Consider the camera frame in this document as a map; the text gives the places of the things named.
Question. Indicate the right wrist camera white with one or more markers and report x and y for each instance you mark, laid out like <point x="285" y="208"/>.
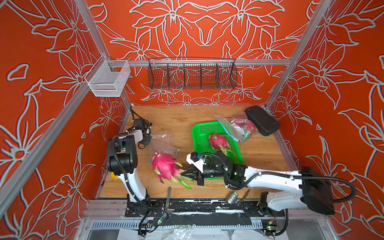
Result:
<point x="193" y="158"/>

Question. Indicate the silver metal cylinder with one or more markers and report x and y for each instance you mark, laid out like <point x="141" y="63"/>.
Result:
<point x="232" y="198"/>

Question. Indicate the green plastic perforated basket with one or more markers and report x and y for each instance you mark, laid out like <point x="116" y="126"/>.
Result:
<point x="200" y="134"/>

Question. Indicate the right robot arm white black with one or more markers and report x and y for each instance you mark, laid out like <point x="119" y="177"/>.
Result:
<point x="294" y="190"/>

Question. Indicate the grey metal wrench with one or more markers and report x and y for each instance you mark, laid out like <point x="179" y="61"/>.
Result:
<point x="168" y="198"/>

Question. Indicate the black oval foam pad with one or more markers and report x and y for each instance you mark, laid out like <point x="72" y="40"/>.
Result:
<point x="265" y="123"/>

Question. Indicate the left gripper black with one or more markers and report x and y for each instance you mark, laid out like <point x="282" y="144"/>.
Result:
<point x="145" y="142"/>

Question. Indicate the clear zip bag blue seal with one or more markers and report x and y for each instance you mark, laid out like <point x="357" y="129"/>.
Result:
<point x="162" y="142"/>

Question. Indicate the white mesh wall basket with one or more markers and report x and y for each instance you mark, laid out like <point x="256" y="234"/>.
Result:
<point x="107" y="80"/>

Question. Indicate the brass rod tool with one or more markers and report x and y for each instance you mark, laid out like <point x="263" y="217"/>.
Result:
<point x="245" y="196"/>

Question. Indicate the black wire wall basket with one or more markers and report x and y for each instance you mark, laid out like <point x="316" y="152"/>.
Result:
<point x="183" y="73"/>

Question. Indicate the pink dragon fruit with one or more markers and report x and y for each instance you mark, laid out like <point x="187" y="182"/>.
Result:
<point x="219" y="143"/>
<point x="244" y="128"/>
<point x="166" y="168"/>

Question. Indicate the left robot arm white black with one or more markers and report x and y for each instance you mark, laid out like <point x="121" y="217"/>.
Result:
<point x="122" y="159"/>

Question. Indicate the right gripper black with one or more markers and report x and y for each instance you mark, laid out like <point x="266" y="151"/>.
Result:
<point x="199" y="174"/>

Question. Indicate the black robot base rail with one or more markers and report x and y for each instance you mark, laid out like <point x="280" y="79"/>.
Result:
<point x="208" y="213"/>

